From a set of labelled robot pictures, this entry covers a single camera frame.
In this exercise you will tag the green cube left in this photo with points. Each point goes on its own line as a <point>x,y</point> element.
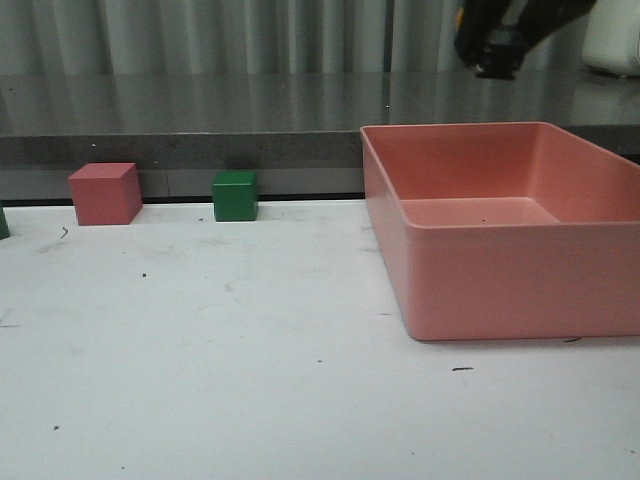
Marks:
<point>4,228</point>

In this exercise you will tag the green cube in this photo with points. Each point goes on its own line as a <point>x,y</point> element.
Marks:
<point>4,228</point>
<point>235,196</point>

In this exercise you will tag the green cube right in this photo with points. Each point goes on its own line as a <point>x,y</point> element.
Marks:
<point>235,196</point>

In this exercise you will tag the grey stone counter ledge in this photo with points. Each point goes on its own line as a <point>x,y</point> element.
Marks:
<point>298,132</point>

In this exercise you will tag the white appliance on counter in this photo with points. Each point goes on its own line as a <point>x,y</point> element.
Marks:
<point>611,41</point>

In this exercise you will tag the pink red cube centre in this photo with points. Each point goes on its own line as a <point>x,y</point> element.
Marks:
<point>105,193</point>

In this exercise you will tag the pink plastic tray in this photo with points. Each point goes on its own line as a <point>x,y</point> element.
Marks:
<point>504,230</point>

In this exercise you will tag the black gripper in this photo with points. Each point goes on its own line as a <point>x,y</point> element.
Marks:
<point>493,49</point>

